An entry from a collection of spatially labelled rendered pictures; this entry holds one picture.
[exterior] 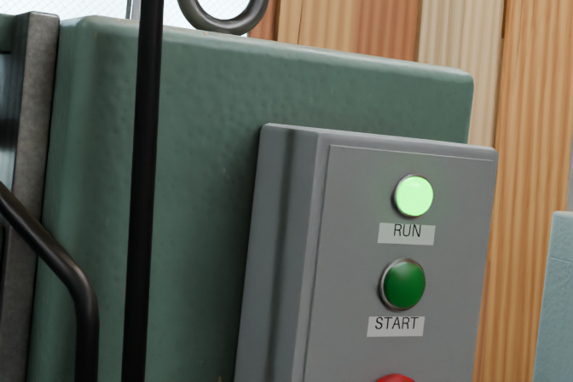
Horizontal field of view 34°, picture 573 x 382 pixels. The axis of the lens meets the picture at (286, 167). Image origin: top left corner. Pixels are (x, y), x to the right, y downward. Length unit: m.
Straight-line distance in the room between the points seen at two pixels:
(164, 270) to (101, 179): 0.05
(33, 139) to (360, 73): 0.16
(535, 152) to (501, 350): 0.47
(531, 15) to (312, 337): 1.93
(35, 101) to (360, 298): 0.17
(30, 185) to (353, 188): 0.15
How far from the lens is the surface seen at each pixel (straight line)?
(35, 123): 0.46
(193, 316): 0.46
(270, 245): 0.43
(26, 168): 0.46
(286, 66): 0.46
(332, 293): 0.41
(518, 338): 2.33
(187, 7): 0.55
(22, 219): 0.44
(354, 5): 2.01
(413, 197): 0.42
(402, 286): 0.43
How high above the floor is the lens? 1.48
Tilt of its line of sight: 3 degrees down
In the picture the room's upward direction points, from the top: 6 degrees clockwise
